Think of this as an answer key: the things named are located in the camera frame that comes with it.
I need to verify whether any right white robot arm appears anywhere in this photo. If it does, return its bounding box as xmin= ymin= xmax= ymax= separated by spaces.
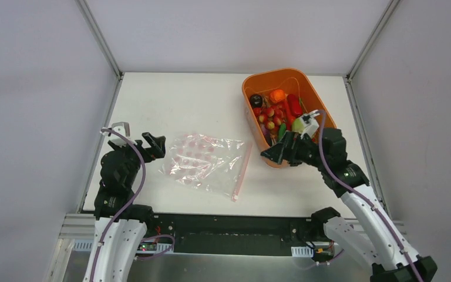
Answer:
xmin=261 ymin=127 xmax=437 ymax=281

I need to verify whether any green toy pepper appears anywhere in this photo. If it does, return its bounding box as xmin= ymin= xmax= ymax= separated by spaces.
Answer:
xmin=277 ymin=123 xmax=287 ymax=141

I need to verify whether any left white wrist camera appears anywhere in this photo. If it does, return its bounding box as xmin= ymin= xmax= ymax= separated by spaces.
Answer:
xmin=100 ymin=122 xmax=130 ymax=147

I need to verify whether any orange plastic basket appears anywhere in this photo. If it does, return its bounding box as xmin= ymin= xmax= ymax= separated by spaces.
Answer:
xmin=241 ymin=68 xmax=336 ymax=152

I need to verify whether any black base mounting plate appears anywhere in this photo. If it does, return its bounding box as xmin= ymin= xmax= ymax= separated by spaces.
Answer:
xmin=147 ymin=213 xmax=335 ymax=256

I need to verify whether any purple toy eggplant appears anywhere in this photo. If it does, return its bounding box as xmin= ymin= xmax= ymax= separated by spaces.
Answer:
xmin=260 ymin=124 xmax=273 ymax=147

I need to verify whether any dark purple toy mangosteen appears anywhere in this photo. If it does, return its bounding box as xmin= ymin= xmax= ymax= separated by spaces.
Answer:
xmin=248 ymin=94 xmax=264 ymax=108

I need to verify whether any red toy lychee bunch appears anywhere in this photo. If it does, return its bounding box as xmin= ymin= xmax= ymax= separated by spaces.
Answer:
xmin=253 ymin=103 xmax=291 ymax=136

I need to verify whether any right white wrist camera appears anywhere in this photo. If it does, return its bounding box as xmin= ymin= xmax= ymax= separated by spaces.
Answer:
xmin=300 ymin=110 xmax=320 ymax=139

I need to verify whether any orange toy tangerine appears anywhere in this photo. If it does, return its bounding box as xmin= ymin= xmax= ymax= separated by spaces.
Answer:
xmin=268 ymin=89 xmax=286 ymax=104

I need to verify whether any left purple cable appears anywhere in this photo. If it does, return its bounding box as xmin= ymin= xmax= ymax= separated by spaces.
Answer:
xmin=86 ymin=127 xmax=176 ymax=282

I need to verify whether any red toy chili pepper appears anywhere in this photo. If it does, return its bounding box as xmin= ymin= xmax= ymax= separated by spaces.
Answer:
xmin=287 ymin=94 xmax=304 ymax=118

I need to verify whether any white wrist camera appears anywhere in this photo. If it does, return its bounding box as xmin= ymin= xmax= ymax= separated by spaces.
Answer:
xmin=100 ymin=122 xmax=130 ymax=147
xmin=300 ymin=110 xmax=320 ymax=139

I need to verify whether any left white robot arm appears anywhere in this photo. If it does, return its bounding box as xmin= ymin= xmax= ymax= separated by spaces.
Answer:
xmin=83 ymin=129 xmax=166 ymax=281

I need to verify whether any green toy cabbage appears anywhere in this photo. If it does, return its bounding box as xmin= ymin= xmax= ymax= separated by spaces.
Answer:
xmin=291 ymin=117 xmax=307 ymax=134

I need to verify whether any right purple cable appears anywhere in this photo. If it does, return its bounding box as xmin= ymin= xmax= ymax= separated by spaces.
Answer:
xmin=291 ymin=109 xmax=425 ymax=282

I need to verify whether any clear pink zip top bag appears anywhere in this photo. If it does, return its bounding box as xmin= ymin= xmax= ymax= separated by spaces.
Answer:
xmin=160 ymin=132 xmax=253 ymax=202

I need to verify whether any purple cable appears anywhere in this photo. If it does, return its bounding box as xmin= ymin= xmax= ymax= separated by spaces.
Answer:
xmin=86 ymin=127 xmax=176 ymax=282
xmin=291 ymin=109 xmax=425 ymax=282

